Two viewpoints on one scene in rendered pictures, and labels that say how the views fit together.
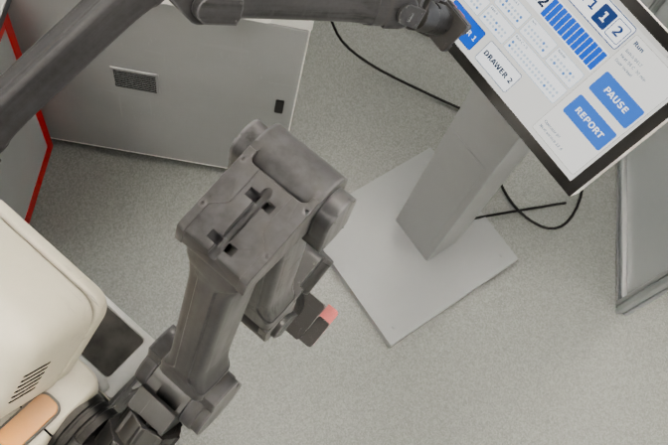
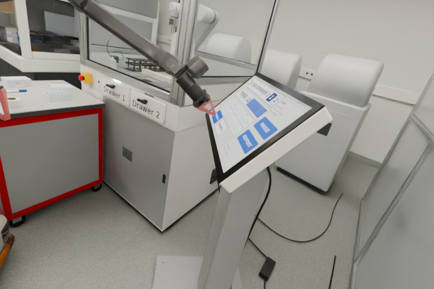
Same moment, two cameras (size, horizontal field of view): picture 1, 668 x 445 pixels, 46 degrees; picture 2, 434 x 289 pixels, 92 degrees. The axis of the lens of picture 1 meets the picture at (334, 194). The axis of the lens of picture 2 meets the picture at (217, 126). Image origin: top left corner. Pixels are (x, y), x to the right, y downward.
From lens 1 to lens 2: 122 cm
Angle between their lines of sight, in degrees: 51
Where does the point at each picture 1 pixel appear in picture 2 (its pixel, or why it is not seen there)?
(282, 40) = (166, 137)
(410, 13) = (172, 62)
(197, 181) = (135, 220)
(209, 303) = not seen: outside the picture
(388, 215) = (196, 275)
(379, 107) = not seen: hidden behind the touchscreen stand
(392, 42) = not seen: hidden behind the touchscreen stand
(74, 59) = not seen: outside the picture
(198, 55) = (143, 142)
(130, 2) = not seen: outside the picture
